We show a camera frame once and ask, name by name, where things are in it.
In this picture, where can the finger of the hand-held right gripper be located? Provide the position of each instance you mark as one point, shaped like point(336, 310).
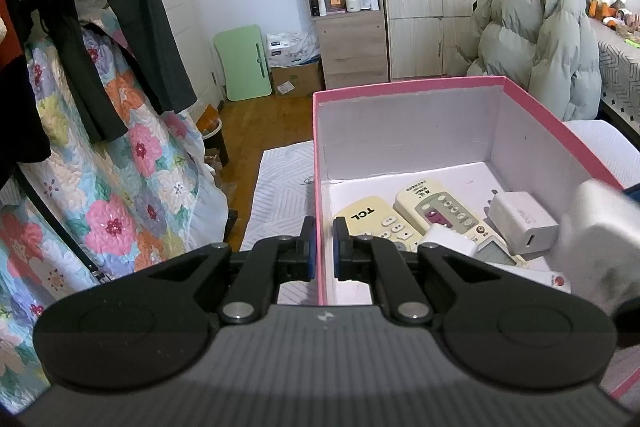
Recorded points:
point(634, 194)
point(629, 322)

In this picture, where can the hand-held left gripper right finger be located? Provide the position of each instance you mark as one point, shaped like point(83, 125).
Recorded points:
point(340, 254)

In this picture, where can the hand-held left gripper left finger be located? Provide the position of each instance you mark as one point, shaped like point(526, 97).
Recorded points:
point(310, 254)

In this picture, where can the cream remote with black print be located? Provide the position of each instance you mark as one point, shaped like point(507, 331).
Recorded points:
point(380, 219)

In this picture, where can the white power bank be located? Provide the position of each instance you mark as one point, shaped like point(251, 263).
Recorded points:
point(595, 247)

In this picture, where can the white charger adapter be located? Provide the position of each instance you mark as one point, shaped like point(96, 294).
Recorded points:
point(522, 222)

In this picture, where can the pink cardboard box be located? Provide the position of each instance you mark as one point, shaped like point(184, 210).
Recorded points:
point(282, 197)
point(400, 132)

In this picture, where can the white item with red dot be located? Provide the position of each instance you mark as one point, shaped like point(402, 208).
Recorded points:
point(547, 279)

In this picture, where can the small white adapter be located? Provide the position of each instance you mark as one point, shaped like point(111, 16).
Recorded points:
point(450, 242)

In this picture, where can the cream remote with screen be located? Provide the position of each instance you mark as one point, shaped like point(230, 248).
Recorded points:
point(445, 212)

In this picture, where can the geometric patterned bedspread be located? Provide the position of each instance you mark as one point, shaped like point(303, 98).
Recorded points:
point(620, 62)

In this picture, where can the orange and white basin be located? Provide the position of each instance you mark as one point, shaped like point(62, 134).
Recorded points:
point(212, 127)

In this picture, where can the grey puffer jacket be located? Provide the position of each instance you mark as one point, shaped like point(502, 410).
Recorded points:
point(535, 37)

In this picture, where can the floral quilt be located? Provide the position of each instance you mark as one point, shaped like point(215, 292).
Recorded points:
point(125, 187)

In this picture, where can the green folding table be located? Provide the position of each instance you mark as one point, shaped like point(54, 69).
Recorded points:
point(245, 62)

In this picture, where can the tissue pack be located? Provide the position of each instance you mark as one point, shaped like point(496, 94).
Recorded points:
point(290, 47)

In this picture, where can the black bottle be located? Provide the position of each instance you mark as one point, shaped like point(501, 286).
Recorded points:
point(315, 5)

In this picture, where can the white jar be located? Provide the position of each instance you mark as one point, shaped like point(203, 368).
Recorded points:
point(353, 3)

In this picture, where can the white bottle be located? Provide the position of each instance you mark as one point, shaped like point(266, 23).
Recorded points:
point(366, 0)

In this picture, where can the dark hanging garments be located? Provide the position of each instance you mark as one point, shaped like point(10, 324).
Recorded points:
point(125, 22)

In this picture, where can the red garment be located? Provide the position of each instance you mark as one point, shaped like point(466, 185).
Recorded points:
point(9, 32)

